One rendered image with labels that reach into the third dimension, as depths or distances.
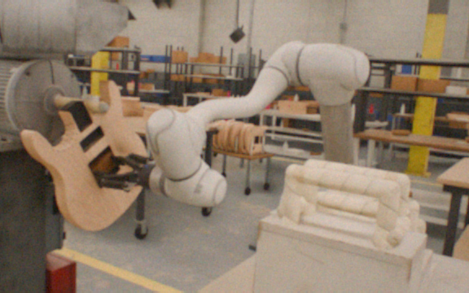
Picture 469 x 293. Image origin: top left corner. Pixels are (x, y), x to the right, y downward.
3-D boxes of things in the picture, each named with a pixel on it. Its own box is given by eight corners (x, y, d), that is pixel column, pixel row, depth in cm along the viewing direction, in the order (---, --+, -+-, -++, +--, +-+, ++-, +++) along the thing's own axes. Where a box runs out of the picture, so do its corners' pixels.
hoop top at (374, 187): (282, 180, 80) (283, 163, 79) (289, 178, 82) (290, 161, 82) (397, 204, 70) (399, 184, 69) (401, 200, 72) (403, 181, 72)
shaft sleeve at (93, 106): (60, 109, 135) (54, 102, 133) (66, 101, 137) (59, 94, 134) (103, 115, 127) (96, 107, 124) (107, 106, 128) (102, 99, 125)
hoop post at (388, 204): (370, 246, 72) (378, 190, 71) (375, 241, 75) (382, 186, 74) (391, 251, 71) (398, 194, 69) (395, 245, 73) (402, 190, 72)
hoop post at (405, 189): (383, 233, 79) (389, 182, 78) (386, 229, 82) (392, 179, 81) (401, 238, 78) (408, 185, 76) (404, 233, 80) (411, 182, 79)
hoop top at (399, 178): (299, 175, 86) (301, 159, 86) (305, 172, 89) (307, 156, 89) (407, 194, 76) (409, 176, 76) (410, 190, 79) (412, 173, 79)
